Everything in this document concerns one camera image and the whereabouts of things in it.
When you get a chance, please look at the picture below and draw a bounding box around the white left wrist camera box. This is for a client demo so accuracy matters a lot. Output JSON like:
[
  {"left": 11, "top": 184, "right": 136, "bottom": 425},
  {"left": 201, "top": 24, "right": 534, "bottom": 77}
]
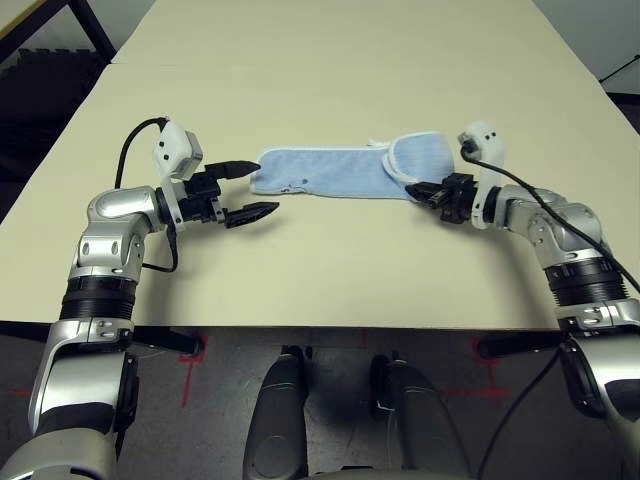
[{"left": 152, "top": 117, "right": 205, "bottom": 234}]

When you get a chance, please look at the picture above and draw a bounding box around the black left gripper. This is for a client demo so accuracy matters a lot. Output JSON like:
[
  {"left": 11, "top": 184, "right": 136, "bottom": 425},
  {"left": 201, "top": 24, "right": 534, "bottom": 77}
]
[{"left": 174, "top": 159, "right": 280, "bottom": 230}]

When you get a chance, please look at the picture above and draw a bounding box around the thin black left wrist cable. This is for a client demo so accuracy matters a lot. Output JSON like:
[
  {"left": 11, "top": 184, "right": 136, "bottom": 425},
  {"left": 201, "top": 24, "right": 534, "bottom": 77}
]
[{"left": 142, "top": 224, "right": 180, "bottom": 274}]

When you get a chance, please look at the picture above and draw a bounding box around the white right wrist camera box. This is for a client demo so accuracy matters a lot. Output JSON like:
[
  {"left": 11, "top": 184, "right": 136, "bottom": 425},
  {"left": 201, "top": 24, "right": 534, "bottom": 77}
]
[{"left": 457, "top": 118, "right": 507, "bottom": 231}]

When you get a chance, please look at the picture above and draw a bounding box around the grey robot torso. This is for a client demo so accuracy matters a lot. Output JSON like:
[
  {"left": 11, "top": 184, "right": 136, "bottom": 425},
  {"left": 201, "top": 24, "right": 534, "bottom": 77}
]
[{"left": 239, "top": 464, "right": 471, "bottom": 480}]

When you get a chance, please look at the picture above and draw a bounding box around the black tripod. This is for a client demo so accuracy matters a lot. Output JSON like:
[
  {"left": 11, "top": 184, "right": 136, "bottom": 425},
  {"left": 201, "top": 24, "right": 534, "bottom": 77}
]
[{"left": 597, "top": 52, "right": 640, "bottom": 84}]

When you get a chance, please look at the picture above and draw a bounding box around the black table foot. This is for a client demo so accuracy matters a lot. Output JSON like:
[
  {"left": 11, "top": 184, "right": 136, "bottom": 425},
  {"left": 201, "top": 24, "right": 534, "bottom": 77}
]
[
  {"left": 477, "top": 332, "right": 566, "bottom": 359},
  {"left": 132, "top": 327, "right": 206, "bottom": 357}
]

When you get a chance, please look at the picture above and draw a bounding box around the light blue white-trimmed towel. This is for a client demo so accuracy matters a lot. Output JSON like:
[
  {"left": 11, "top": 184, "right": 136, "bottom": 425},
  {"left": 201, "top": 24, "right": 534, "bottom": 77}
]
[{"left": 248, "top": 130, "right": 454, "bottom": 200}]

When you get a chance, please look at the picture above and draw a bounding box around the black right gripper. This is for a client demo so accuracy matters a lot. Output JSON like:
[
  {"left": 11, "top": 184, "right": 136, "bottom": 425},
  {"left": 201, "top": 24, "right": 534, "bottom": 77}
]
[{"left": 404, "top": 172, "right": 477, "bottom": 225}]

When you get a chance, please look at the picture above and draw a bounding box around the black foam floor mat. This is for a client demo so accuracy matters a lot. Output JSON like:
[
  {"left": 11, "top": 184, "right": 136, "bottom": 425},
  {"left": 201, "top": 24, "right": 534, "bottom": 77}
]
[{"left": 0, "top": 47, "right": 111, "bottom": 221}]

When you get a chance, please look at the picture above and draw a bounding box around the beige side table black frame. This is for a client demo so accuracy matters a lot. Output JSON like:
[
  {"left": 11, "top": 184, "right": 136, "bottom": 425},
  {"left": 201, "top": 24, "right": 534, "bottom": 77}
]
[{"left": 0, "top": 0, "right": 119, "bottom": 64}]

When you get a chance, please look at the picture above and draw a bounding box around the black box platform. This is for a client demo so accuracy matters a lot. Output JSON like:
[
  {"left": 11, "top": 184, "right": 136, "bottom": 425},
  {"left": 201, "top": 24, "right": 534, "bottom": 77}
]
[{"left": 604, "top": 89, "right": 640, "bottom": 126}]

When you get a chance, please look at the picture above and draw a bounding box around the dark grey robot right leg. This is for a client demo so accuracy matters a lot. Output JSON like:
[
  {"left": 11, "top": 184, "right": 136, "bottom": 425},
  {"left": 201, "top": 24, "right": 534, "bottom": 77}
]
[{"left": 369, "top": 352, "right": 469, "bottom": 474}]

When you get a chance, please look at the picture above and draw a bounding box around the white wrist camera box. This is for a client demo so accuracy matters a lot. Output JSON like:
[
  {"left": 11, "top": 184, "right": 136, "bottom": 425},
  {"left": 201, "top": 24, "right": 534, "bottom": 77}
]
[
  {"left": 152, "top": 117, "right": 205, "bottom": 234},
  {"left": 457, "top": 118, "right": 507, "bottom": 231}
]

